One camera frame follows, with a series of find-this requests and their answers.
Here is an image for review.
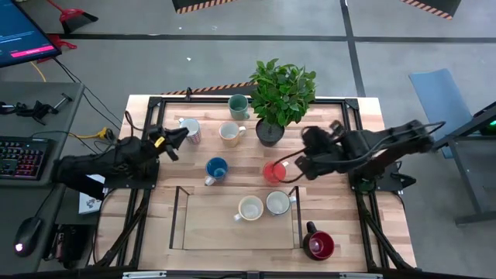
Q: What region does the green plant in black pot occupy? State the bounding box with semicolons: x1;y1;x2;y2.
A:
249;57;317;148

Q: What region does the black equipment box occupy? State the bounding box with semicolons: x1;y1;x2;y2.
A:
42;222;98;269

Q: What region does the blue flower patterned mug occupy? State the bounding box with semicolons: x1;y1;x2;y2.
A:
265;190;298;217

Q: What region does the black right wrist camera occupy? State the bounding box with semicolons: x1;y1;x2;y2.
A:
301;126;330;150

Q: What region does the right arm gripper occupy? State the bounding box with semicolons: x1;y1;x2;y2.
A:
270;143;344;184

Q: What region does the black framed side table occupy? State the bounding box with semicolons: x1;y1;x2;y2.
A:
432;101;496;226

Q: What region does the blue and white mug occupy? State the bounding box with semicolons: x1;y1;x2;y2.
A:
204;157;229;187

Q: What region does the sage green mug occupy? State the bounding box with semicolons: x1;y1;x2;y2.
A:
227;94;251;122

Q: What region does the yellow patterned white mug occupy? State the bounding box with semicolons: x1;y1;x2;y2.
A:
218;121;247;148

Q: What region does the white wooden shelf rack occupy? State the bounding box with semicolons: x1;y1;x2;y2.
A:
169;184;304;251

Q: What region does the red plastic dustpan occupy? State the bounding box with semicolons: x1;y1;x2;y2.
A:
36;33;78;64

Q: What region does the computer monitor blue screen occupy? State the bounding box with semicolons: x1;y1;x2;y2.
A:
0;0;63;70

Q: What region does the white printed cardboard box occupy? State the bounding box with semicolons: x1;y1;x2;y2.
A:
78;174;109;216

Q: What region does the black mug red interior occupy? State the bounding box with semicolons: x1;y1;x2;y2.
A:
301;220;336;261

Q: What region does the red white patterned mug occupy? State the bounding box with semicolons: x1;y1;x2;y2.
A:
178;117;202;146

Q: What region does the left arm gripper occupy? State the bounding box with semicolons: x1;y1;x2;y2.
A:
148;124;190;163

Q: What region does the orange floral patterned mug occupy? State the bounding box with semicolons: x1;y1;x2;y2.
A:
232;195;265;222

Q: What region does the black aluminium rig frame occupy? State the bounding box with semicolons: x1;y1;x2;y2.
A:
92;95;418;279

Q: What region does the metal handled tool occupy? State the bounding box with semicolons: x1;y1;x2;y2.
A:
49;92;74;114

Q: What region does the hazard striped floor strip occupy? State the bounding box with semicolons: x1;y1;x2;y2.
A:
160;81;257;96

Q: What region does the yellow cable with plug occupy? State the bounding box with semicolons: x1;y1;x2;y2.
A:
68;126;112;141

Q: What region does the plain orange mug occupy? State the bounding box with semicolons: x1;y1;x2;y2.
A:
262;160;290;184

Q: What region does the red handled black broom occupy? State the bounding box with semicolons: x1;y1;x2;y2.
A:
46;0;99;34

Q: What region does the black computer mouse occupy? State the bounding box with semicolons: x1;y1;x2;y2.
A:
13;216;44;259

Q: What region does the black hazard striped ramp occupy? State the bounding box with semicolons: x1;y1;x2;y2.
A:
400;0;463;21
171;0;233;16

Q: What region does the black backlit keyboard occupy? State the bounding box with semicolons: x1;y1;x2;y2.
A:
0;135;53;181

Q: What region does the grey office desk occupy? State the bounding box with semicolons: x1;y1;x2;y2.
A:
0;81;87;274

